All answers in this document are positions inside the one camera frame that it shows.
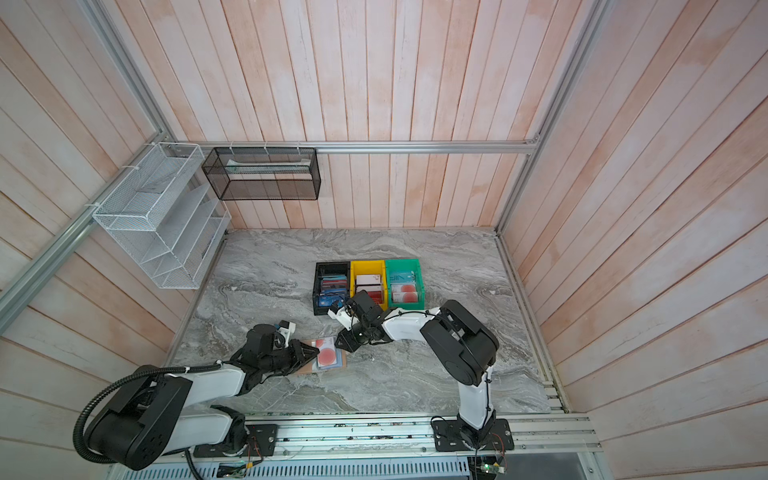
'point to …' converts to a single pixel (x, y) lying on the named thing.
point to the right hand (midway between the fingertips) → (341, 343)
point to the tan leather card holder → (312, 365)
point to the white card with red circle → (327, 351)
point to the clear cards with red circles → (404, 287)
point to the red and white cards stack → (372, 284)
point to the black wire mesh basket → (264, 173)
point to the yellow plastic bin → (369, 267)
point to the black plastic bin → (326, 269)
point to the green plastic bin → (396, 265)
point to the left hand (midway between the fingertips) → (319, 357)
